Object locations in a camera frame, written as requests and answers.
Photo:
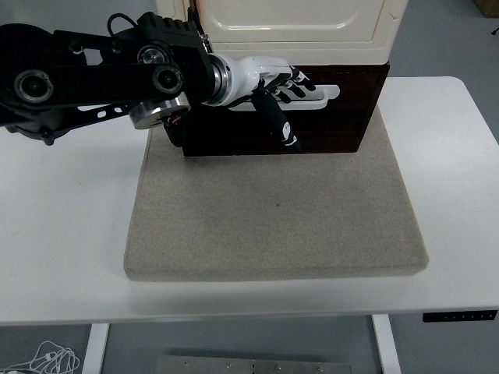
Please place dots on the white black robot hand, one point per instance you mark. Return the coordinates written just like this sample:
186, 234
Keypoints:
249, 78

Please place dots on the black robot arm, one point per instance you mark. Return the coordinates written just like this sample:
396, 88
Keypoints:
97, 78

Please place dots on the beige felt mat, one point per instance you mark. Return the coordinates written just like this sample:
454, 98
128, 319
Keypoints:
273, 218

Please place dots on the cardboard box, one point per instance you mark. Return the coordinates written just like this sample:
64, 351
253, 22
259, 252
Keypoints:
489, 7

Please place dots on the white table leg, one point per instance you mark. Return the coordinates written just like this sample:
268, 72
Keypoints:
386, 346
95, 348

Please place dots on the black table control panel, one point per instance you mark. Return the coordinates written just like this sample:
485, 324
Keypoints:
460, 316

